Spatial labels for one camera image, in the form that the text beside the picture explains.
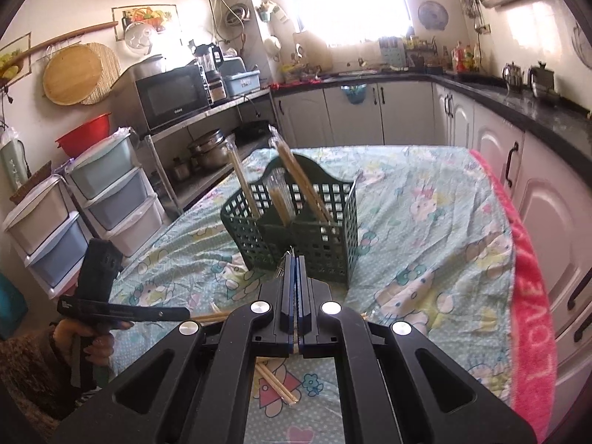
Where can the blue grey plastic bin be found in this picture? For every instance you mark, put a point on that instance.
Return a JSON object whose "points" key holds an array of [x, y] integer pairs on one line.
{"points": [[243, 84]]}

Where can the cartoon printed tablecloth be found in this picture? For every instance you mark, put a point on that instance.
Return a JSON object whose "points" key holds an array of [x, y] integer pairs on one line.
{"points": [[416, 185]]}

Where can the round bamboo board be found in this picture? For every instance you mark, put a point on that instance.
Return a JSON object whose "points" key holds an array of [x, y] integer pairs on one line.
{"points": [[71, 74]]}

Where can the stainless steel shelf rack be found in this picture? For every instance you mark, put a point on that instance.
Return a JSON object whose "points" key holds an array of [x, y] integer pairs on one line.
{"points": [[203, 189]]}

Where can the cluster of condiment bottles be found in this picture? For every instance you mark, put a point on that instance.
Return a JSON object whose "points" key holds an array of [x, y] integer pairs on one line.
{"points": [[462, 58]]}

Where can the green white hanging bag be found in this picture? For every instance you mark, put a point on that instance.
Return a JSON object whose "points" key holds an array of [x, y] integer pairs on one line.
{"points": [[14, 162]]}

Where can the blue hanging plastic basket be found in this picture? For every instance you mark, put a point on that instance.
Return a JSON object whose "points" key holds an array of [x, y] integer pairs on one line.
{"points": [[354, 95]]}

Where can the black microwave oven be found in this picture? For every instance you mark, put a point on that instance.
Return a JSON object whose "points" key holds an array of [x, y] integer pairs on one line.
{"points": [[171, 97]]}

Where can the pink fleece blanket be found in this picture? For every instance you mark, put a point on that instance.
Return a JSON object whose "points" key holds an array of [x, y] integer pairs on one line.
{"points": [[532, 296]]}

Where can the red plastic basin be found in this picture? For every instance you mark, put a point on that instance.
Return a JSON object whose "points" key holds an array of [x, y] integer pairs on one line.
{"points": [[85, 136]]}

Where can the kitchen window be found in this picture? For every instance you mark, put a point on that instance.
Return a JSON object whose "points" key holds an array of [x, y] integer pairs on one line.
{"points": [[347, 0]]}

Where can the large beige jar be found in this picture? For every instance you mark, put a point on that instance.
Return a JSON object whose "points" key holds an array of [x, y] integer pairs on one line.
{"points": [[317, 53]]}

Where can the bunch of small kitchen tools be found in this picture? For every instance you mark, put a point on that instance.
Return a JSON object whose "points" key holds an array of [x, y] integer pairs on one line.
{"points": [[471, 4]]}

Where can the wall mounted cup holder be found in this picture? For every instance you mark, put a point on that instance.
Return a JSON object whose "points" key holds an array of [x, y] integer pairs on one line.
{"points": [[268, 14]]}

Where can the person's left hand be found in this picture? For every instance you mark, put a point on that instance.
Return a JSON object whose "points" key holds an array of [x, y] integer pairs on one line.
{"points": [[106, 347]]}

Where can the black kitchen countertop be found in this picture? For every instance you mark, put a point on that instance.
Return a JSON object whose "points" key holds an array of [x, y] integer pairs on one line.
{"points": [[532, 111]]}

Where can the white lower kitchen cabinets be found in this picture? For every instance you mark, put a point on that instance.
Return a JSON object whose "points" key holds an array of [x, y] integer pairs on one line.
{"points": [[407, 111]]}

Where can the plastic drawer tower white top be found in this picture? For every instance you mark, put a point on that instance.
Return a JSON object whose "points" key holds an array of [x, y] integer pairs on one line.
{"points": [[37, 222]]}

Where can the teal utensil holder box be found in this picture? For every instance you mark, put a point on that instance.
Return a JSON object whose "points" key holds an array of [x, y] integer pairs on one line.
{"points": [[393, 55]]}

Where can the plastic drawer tower green top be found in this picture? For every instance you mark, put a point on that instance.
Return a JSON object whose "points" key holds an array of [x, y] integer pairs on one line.
{"points": [[106, 162]]}

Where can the teal cloth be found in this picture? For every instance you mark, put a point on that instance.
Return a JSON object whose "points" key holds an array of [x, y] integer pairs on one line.
{"points": [[9, 305]]}

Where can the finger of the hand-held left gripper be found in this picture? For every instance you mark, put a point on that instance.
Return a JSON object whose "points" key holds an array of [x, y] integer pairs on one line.
{"points": [[162, 314]]}

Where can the person's left forearm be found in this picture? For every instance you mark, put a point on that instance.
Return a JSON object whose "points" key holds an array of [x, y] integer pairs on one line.
{"points": [[27, 370]]}

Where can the green plastic utensil basket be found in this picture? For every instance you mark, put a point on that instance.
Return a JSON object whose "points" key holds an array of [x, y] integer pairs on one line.
{"points": [[273, 240]]}

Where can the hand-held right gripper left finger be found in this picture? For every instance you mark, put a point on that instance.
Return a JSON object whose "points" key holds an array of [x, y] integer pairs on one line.
{"points": [[289, 296]]}

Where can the fruit picture wall poster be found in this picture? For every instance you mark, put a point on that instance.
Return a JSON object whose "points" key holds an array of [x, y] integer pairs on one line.
{"points": [[148, 13], [11, 62]]}

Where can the stacked steel pots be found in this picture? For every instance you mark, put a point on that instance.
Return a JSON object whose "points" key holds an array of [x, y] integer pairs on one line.
{"points": [[212, 155]]}

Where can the long wooden rolling pin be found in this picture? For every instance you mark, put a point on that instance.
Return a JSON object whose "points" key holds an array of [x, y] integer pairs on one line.
{"points": [[74, 35]]}

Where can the black blender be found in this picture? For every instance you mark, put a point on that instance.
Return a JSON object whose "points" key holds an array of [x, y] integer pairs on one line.
{"points": [[208, 60]]}

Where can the steel kettle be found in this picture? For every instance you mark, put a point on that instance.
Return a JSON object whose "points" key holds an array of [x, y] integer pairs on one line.
{"points": [[513, 76]]}

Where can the pale blue appliance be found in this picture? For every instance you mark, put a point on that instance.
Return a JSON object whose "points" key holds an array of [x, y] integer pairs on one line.
{"points": [[233, 65]]}

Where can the round woven mat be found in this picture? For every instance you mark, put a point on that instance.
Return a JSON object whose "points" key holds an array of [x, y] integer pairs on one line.
{"points": [[111, 74]]}

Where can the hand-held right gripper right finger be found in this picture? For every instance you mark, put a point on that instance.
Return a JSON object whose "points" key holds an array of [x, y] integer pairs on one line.
{"points": [[303, 296]]}

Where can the white round wall object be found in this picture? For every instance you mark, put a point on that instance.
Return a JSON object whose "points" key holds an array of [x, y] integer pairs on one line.
{"points": [[272, 45]]}

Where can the bamboo chopstick pair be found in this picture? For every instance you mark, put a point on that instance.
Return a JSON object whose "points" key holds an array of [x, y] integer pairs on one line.
{"points": [[243, 180], [210, 318], [296, 166], [277, 384], [280, 199]]}

